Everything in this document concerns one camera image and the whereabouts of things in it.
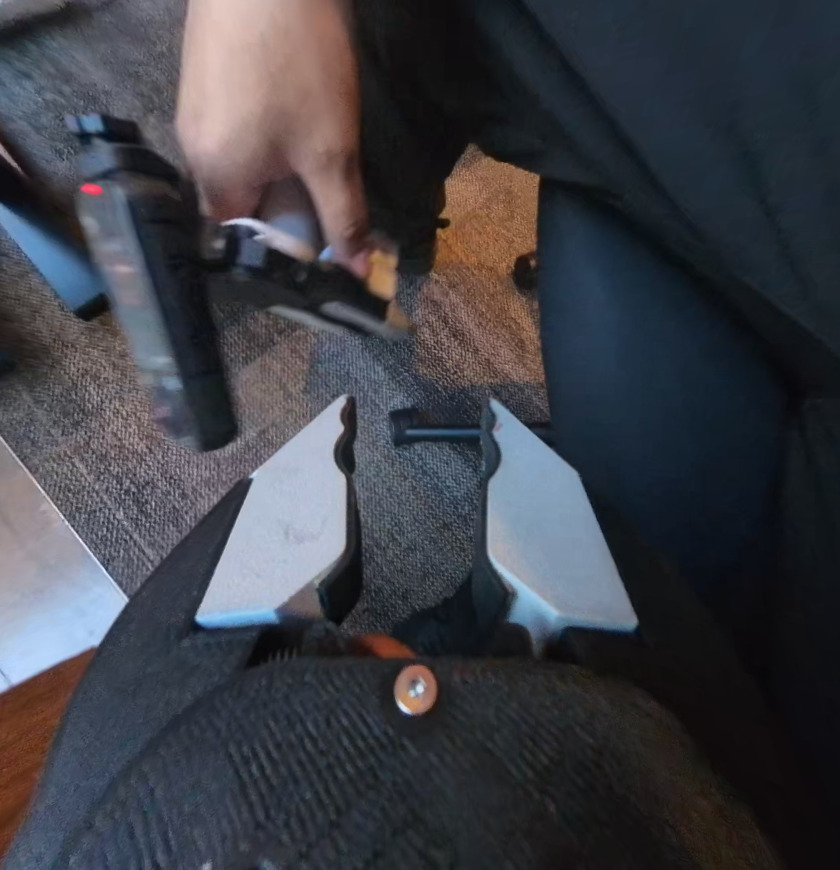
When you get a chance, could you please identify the person's right hand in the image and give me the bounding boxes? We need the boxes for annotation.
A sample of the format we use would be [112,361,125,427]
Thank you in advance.
[174,0,401,281]

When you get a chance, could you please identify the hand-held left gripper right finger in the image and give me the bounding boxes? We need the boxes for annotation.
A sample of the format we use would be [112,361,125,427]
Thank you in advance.
[469,398,640,655]

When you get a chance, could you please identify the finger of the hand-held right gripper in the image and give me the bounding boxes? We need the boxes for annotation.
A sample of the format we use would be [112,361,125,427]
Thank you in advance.
[79,193,239,452]

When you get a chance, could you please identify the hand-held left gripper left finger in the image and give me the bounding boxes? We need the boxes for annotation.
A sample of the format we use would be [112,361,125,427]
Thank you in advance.
[194,396,364,628]

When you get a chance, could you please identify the black table leg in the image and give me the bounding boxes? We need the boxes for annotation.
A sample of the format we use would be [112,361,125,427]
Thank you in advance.
[0,139,111,322]

